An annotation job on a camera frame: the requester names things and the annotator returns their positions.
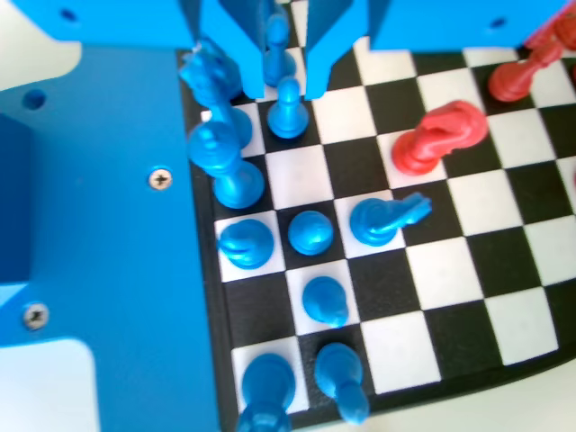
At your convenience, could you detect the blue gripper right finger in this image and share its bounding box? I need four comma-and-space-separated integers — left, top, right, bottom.
304, 0, 371, 100

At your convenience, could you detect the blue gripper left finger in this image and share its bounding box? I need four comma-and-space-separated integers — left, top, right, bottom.
200, 0, 266, 100

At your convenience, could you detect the blue chess pawn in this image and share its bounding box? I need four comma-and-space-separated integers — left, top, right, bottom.
287, 210, 336, 257
301, 275, 351, 329
267, 76, 310, 140
263, 13, 298, 87
313, 342, 372, 428

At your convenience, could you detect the blue chess queen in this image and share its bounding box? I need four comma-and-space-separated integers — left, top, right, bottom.
178, 38, 255, 148

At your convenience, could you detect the red chess knight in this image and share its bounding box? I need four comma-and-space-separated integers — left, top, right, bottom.
391, 100, 490, 177

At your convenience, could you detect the blue chess bishop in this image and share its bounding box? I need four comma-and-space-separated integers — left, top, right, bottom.
217, 219, 276, 271

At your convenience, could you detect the red chess pawn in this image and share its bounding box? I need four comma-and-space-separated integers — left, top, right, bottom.
524, 0, 576, 50
488, 47, 564, 103

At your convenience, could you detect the blue chess rook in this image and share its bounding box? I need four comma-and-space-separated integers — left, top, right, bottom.
235, 353, 299, 432

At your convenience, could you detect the silver screw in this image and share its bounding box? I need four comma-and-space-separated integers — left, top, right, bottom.
22, 302, 50, 331
148, 166, 175, 192

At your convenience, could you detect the black and white chessboard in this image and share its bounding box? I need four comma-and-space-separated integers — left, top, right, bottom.
177, 0, 576, 432

